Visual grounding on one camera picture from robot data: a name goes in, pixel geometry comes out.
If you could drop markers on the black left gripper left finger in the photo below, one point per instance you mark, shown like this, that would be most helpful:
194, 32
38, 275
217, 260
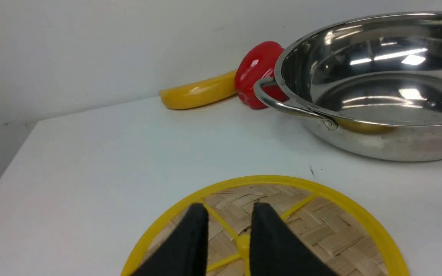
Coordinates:
184, 252

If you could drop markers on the yellow rimmed bamboo steamer lid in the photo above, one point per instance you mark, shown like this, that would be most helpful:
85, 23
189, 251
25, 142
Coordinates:
339, 231

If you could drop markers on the yellow banana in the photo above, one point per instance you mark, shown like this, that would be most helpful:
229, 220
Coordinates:
198, 94

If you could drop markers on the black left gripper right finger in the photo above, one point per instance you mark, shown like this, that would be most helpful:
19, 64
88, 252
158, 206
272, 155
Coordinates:
276, 251

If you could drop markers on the red bell pepper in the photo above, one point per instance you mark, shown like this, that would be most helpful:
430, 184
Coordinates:
257, 64

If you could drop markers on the stainless steel pot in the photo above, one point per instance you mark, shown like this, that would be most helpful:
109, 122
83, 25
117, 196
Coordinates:
371, 86

